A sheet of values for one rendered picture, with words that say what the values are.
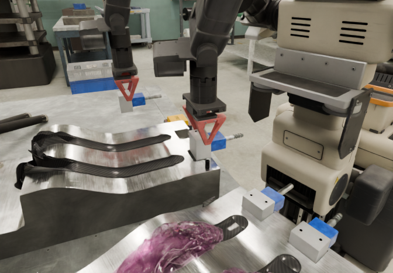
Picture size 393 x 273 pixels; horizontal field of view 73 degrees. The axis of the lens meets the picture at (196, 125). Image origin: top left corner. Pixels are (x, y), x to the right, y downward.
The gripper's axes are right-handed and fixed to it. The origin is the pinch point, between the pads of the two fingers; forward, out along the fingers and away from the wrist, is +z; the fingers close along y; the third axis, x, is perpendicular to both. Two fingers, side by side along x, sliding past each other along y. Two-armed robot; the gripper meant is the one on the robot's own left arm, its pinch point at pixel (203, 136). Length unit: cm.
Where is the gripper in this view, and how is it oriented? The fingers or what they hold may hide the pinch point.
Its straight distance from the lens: 61.5
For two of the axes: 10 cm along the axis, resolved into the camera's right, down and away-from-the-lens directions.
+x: 9.4, -1.7, 3.1
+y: 3.5, 4.2, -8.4
